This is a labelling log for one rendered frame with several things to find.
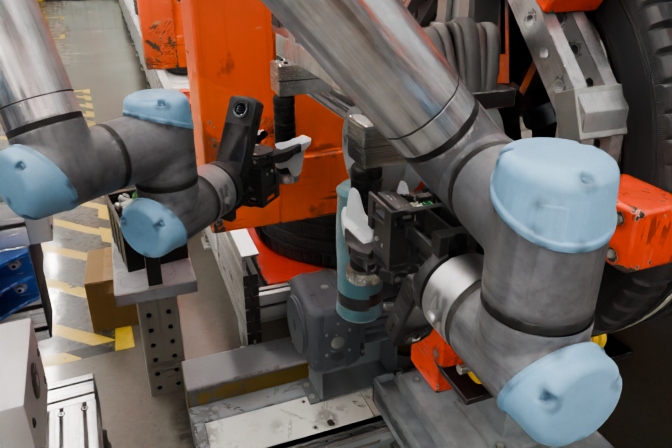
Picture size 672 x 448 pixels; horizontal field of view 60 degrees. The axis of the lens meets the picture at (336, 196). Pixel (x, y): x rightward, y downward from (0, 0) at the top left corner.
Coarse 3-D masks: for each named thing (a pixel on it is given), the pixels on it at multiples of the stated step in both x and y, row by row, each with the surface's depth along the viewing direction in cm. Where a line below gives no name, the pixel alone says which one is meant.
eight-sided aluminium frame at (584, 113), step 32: (416, 0) 94; (512, 0) 70; (544, 32) 66; (576, 32) 67; (544, 64) 66; (576, 64) 64; (608, 64) 65; (576, 96) 62; (608, 96) 63; (576, 128) 63; (608, 128) 63; (416, 192) 111
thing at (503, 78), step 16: (512, 16) 87; (512, 32) 88; (512, 48) 88; (512, 64) 89; (512, 80) 89; (528, 80) 85; (528, 96) 86; (544, 96) 87; (512, 112) 96; (528, 112) 86; (544, 112) 83; (512, 128) 97; (544, 128) 84
